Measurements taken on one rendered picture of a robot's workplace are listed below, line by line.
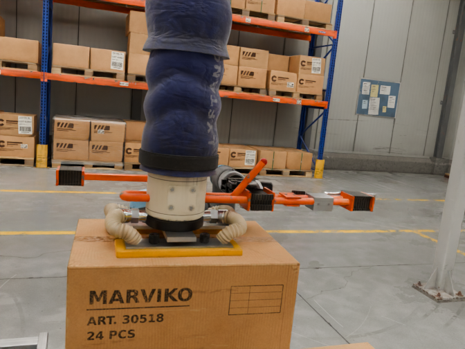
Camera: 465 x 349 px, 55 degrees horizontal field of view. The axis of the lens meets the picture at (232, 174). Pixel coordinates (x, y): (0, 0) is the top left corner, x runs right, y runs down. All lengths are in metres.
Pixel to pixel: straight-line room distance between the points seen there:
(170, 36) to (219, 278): 0.63
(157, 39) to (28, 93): 8.51
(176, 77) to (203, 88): 0.08
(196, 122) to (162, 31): 0.24
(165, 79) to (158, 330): 0.65
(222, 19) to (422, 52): 11.58
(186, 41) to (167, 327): 0.73
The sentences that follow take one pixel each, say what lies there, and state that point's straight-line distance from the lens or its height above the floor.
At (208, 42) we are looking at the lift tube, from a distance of 1.19.
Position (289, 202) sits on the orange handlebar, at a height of 1.20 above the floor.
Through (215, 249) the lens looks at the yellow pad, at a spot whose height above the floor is 1.09.
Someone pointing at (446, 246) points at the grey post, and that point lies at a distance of 4.23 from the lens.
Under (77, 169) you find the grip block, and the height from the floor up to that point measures 1.22.
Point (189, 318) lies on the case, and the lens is 1.23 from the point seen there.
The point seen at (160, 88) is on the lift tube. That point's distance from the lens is 1.19.
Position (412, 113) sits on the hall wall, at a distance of 12.59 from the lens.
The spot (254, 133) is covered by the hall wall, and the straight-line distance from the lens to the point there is 10.36.
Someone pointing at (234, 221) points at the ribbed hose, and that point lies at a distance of 1.29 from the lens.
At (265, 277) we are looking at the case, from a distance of 1.23.
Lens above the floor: 1.50
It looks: 10 degrees down
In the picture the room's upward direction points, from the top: 6 degrees clockwise
